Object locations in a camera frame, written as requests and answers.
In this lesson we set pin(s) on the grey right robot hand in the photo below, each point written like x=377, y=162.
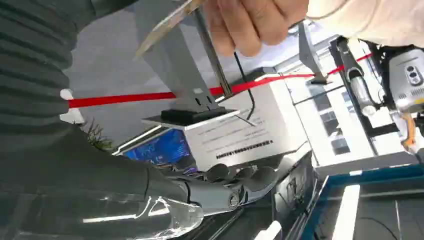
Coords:
x=99, y=198

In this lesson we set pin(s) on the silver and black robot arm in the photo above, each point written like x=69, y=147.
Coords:
x=356, y=79

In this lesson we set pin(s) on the green plant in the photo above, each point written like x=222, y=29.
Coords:
x=97, y=137

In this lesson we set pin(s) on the blue display screen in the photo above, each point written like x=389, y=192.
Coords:
x=162, y=149

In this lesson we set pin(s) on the ribbed grey right arm sleeve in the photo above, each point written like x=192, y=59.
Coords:
x=30, y=63

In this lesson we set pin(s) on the thin dark rod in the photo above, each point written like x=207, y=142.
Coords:
x=213, y=56

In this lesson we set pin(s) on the pale flat stick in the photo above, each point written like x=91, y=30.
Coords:
x=165, y=26

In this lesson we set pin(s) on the person's hand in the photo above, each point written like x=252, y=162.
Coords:
x=251, y=23

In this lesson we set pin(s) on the small grey metal stand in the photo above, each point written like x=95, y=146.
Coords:
x=309, y=56

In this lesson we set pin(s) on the blue frame rail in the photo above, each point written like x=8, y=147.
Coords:
x=364, y=177

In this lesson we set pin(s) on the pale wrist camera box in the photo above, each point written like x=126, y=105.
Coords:
x=409, y=79

